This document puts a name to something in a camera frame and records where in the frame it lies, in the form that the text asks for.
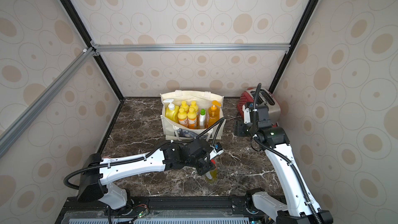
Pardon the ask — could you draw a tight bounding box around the orange bottle yellow cap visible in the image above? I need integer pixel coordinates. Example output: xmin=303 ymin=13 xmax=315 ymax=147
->
xmin=190 ymin=101 xmax=199 ymax=114
xmin=177 ymin=108 xmax=189 ymax=127
xmin=187 ymin=107 xmax=198 ymax=129
xmin=180 ymin=101 xmax=190 ymax=113

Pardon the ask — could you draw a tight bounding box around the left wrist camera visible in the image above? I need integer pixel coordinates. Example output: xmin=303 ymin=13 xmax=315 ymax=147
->
xmin=210 ymin=142 xmax=224 ymax=160

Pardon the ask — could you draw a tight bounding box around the orange pump dish soap bottle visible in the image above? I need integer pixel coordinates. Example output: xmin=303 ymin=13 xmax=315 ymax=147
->
xmin=206 ymin=101 xmax=221 ymax=128

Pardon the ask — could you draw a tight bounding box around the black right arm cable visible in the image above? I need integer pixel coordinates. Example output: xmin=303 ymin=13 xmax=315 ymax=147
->
xmin=251 ymin=83 xmax=324 ymax=224

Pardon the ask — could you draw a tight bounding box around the silver left side rail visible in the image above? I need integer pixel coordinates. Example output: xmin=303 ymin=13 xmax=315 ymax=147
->
xmin=1 ymin=47 xmax=94 ymax=156

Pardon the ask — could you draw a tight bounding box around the yellow-green bottle red cap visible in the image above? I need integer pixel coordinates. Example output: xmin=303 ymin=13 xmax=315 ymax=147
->
xmin=205 ymin=159 xmax=217 ymax=183

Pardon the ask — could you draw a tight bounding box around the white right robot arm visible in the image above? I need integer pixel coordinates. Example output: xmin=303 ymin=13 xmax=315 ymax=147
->
xmin=235 ymin=121 xmax=333 ymax=224

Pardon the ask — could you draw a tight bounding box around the silver horizontal back rail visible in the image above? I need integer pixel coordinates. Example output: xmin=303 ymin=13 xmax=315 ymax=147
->
xmin=91 ymin=43 xmax=291 ymax=52

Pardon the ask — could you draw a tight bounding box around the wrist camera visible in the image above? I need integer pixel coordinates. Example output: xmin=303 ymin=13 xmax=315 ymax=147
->
xmin=210 ymin=142 xmax=224 ymax=160
xmin=242 ymin=102 xmax=273 ymax=128

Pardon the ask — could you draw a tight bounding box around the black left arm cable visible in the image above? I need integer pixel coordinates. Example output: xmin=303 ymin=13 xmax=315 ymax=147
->
xmin=63 ymin=117 xmax=226 ymax=190

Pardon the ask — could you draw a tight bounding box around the cream starry night tote bag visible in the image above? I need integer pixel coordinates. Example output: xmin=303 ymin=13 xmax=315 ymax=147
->
xmin=160 ymin=90 xmax=224 ymax=141

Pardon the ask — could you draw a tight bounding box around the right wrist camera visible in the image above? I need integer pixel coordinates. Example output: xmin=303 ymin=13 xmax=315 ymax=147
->
xmin=242 ymin=102 xmax=273 ymax=128

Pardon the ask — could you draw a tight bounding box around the red and silver toaster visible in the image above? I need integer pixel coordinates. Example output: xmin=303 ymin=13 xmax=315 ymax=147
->
xmin=237 ymin=87 xmax=281 ymax=125

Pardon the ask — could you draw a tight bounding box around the white bottle green cap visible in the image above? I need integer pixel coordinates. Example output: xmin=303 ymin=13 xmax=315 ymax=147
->
xmin=199 ymin=109 xmax=206 ymax=129

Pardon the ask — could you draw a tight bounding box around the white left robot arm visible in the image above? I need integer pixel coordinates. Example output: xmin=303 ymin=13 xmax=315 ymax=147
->
xmin=77 ymin=139 xmax=223 ymax=211

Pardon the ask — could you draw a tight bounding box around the yellow pump dish soap bottle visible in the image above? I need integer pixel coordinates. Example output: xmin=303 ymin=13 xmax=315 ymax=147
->
xmin=163 ymin=99 xmax=179 ymax=123

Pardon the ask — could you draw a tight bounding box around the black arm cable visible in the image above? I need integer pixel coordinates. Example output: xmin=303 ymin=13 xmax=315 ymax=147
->
xmin=251 ymin=83 xmax=324 ymax=224
xmin=63 ymin=117 xmax=226 ymax=190

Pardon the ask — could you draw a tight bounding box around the black base frame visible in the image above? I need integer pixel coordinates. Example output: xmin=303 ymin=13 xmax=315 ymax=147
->
xmin=56 ymin=195 xmax=274 ymax=224

